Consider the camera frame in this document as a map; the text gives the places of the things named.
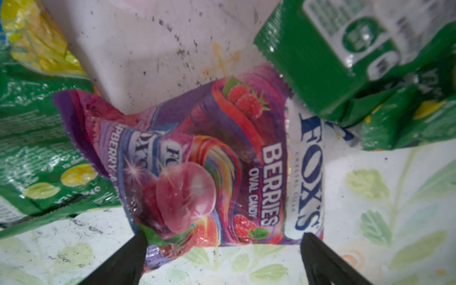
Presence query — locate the green candy packet large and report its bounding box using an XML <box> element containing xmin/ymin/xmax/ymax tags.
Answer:
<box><xmin>0</xmin><ymin>0</ymin><xmax>124</xmax><ymax>240</ymax></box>

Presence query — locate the green candy packet small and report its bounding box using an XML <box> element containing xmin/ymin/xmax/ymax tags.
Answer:
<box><xmin>254</xmin><ymin>1</ymin><xmax>456</xmax><ymax>151</ymax></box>

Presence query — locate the purple berries candy packet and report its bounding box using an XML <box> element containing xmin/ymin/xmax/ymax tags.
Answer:
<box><xmin>52</xmin><ymin>64</ymin><xmax>324</xmax><ymax>272</ymax></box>

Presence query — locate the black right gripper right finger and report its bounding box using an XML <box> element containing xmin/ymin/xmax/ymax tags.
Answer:
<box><xmin>300</xmin><ymin>233</ymin><xmax>372</xmax><ymax>285</ymax></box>

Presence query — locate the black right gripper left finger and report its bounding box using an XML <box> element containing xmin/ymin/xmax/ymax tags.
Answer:
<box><xmin>79</xmin><ymin>232</ymin><xmax>147</xmax><ymax>285</ymax></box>

